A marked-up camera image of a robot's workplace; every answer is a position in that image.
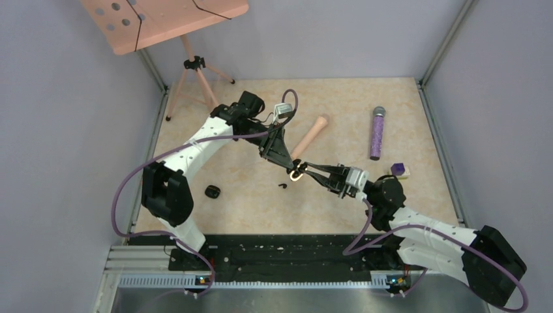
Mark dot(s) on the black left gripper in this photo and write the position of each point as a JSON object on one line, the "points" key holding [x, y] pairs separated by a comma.
{"points": [[274, 148]]}

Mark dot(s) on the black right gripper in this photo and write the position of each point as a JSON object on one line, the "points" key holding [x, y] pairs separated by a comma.
{"points": [[336, 181]]}

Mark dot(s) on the black glossy earbud charging case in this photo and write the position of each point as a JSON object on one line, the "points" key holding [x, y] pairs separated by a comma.
{"points": [[295, 173]]}

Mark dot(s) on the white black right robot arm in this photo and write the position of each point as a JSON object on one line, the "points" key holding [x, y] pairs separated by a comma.
{"points": [[482, 259]]}

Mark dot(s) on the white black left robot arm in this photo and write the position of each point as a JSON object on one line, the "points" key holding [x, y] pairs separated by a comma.
{"points": [[166, 183]]}

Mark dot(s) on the black case lid piece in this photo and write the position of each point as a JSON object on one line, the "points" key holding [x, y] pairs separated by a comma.
{"points": [[212, 191]]}

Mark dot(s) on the pink wooden flute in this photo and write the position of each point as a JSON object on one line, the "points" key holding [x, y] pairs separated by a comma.
{"points": [[319, 124]]}

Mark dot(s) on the purple cube on block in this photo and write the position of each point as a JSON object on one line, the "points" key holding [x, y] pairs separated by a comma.
{"points": [[399, 170]]}

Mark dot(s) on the purple glitter microphone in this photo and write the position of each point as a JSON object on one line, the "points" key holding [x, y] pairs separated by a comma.
{"points": [[377, 133]]}

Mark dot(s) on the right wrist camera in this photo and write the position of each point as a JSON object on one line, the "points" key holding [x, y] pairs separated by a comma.
{"points": [[356, 180]]}

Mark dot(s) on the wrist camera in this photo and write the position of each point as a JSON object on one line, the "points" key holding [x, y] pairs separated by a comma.
{"points": [[356, 180], [282, 111]]}

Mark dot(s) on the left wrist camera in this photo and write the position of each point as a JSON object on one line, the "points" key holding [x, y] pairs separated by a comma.
{"points": [[282, 111]]}

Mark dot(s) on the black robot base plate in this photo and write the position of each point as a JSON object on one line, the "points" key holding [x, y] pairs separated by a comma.
{"points": [[287, 259]]}

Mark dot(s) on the grey slotted cable duct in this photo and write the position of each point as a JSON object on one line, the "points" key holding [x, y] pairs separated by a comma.
{"points": [[167, 281]]}

